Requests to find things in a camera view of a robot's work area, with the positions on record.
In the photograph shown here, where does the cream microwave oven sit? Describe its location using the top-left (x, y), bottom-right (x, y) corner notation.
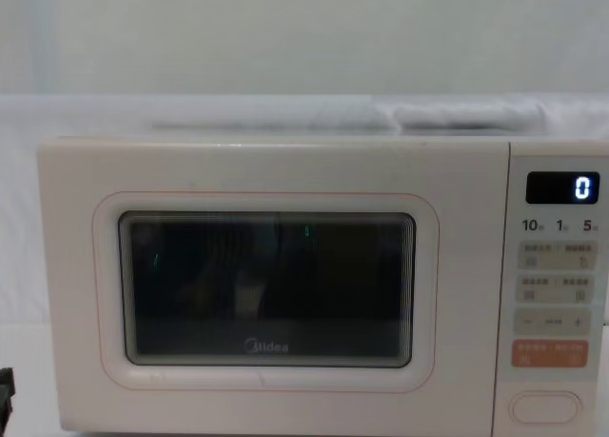
top-left (36, 134), bottom-right (609, 437)

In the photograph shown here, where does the microwave control panel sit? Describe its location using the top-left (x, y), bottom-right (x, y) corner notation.
top-left (494, 141), bottom-right (609, 437)

